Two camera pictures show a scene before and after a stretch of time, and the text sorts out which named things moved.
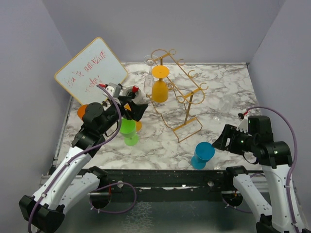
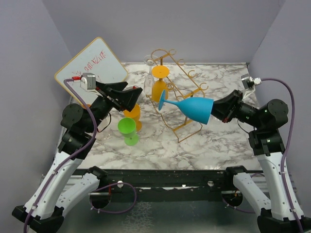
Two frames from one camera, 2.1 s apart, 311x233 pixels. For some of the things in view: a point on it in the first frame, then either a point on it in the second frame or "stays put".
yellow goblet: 160,89 stays put
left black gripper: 137,109 → 126,98
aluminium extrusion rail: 44,178 stays put
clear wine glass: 148,83 stays put
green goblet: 128,130 stays put
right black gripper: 230,131 → 224,108
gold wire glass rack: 174,91 stays put
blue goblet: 204,151 → 197,109
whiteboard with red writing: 95,64 stays put
